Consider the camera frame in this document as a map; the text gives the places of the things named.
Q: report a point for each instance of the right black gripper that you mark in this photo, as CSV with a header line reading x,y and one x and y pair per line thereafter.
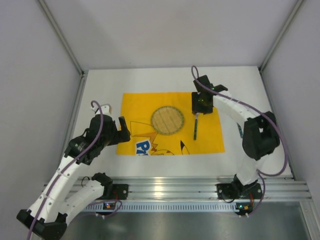
x,y
200,110

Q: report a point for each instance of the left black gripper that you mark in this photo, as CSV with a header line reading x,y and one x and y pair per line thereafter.
x,y
122,132

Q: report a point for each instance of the spoon with green handle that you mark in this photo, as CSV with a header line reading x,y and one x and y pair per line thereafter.
x,y
196,126

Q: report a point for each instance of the yellow cartoon placemat cloth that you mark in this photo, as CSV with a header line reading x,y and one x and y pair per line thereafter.
x,y
137,109

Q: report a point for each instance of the round woven bamboo plate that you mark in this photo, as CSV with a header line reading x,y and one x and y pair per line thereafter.
x,y
167,120

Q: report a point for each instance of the fork with green handle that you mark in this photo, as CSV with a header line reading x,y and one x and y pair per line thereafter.
x,y
240,130

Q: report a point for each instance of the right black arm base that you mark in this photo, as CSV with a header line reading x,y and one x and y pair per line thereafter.
x,y
231,191

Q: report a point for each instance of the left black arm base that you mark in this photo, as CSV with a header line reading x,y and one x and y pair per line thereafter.
x,y
115,192

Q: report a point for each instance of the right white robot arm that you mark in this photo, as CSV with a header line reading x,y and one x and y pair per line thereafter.
x,y
260,134

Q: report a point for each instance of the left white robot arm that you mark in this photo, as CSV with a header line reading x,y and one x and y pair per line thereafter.
x,y
49,216

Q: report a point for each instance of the slotted white cable duct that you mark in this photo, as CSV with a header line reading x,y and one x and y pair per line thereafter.
x,y
161,207

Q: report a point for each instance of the right aluminium corner post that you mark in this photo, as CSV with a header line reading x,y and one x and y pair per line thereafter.
x,y
281,34

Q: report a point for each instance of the aluminium corner post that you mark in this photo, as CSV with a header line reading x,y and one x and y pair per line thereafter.
x,y
59,34
281,34

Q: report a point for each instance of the left aluminium corner post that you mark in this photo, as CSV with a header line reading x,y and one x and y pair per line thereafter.
x,y
59,34

